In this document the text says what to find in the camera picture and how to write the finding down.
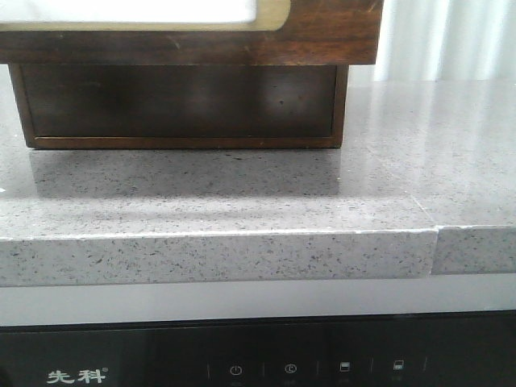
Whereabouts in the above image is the dark wooden drawer cabinet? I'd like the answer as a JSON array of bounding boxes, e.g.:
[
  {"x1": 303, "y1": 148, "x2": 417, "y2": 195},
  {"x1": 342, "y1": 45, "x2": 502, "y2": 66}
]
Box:
[{"x1": 8, "y1": 62, "x2": 350, "y2": 151}]

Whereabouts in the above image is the black appliance control panel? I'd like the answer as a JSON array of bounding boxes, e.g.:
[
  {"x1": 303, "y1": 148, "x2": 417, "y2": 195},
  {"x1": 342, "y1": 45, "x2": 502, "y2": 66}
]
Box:
[{"x1": 1, "y1": 310, "x2": 515, "y2": 386}]

